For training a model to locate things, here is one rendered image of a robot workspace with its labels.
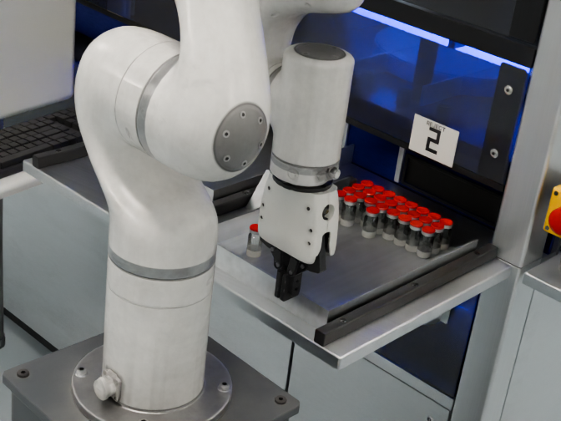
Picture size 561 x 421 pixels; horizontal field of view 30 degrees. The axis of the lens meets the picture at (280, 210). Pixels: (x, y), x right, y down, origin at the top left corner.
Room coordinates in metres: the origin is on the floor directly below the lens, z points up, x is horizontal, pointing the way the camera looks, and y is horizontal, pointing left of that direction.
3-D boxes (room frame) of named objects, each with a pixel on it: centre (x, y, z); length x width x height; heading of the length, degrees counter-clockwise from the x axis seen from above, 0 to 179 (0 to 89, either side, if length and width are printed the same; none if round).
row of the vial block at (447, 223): (1.48, -0.19, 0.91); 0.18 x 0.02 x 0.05; 49
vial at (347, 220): (1.47, -0.11, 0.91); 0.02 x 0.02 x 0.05
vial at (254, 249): (1.33, 0.03, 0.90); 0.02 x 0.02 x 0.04
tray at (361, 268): (1.36, -0.09, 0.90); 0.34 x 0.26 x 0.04; 139
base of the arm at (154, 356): (1.02, 0.12, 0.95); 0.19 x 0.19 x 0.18
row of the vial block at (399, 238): (1.45, -0.16, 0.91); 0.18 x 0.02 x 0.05; 49
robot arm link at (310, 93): (1.18, -0.02, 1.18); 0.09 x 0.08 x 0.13; 48
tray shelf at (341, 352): (1.51, 0.01, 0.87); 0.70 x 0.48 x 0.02; 49
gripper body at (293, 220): (1.18, -0.02, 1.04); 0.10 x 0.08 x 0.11; 49
